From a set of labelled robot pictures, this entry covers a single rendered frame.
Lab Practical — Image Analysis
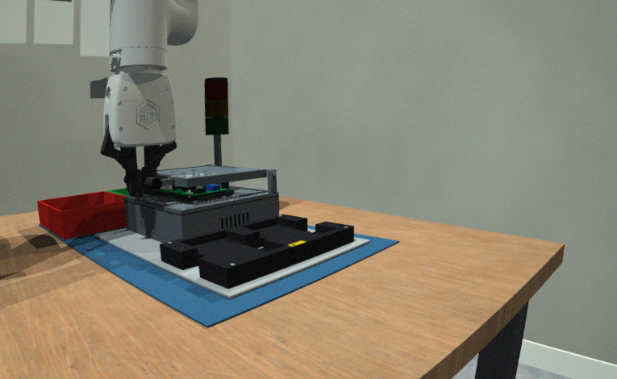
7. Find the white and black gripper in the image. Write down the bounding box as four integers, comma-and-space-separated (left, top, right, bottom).
101, 69, 177, 198

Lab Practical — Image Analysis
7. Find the green bin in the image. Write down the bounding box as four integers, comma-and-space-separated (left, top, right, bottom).
107, 188, 130, 196

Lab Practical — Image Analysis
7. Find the green circuit board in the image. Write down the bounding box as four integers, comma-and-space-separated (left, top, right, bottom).
157, 185, 229, 197

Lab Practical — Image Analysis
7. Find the red open-top bin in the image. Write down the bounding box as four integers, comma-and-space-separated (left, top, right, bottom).
37, 191, 127, 239

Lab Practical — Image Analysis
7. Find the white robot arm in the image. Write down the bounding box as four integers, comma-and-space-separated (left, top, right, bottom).
90, 0, 199, 98

